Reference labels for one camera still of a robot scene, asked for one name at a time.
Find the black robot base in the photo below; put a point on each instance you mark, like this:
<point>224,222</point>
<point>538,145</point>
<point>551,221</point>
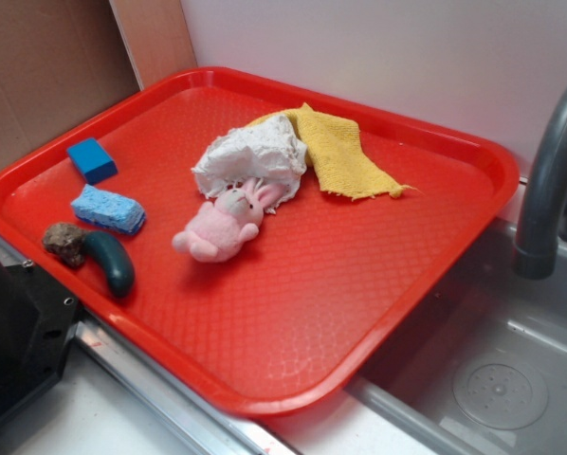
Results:
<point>38,317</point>

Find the blue rectangular block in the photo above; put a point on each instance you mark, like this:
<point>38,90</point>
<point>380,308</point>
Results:
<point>92,161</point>

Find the red plastic tray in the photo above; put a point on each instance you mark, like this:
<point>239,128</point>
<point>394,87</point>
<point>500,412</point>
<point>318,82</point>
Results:
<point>294,315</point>

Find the pink plush bunny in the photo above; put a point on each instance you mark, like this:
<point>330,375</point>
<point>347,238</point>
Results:
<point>220,228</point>

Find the crumpled white paper towel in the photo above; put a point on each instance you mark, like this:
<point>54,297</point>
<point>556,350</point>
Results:
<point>250,156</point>

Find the yellow cloth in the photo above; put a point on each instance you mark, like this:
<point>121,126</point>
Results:
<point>336,155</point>

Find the light blue sponge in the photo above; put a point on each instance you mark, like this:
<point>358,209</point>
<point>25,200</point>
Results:
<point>109,210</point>

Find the dark green toy cucumber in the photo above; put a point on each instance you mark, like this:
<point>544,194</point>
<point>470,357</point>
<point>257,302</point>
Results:
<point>113,260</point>

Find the brown rock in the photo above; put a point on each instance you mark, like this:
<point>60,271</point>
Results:
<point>65,241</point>

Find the grey plastic sink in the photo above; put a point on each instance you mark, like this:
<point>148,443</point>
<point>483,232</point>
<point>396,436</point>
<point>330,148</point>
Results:
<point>480,364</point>

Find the grey faucet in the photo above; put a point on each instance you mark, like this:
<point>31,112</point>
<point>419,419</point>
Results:
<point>543,218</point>

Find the brown cardboard panel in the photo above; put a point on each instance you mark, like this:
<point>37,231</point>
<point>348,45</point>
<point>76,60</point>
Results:
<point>61,63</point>

